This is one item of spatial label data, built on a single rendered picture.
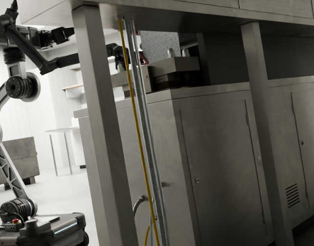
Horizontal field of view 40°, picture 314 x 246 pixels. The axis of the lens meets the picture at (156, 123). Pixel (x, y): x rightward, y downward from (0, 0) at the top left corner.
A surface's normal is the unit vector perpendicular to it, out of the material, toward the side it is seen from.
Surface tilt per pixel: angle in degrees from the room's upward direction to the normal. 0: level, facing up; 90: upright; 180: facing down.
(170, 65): 90
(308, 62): 90
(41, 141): 90
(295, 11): 90
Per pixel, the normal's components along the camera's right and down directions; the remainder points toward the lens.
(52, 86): 0.88, -0.14
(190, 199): 0.72, -0.11
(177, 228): -0.68, 0.12
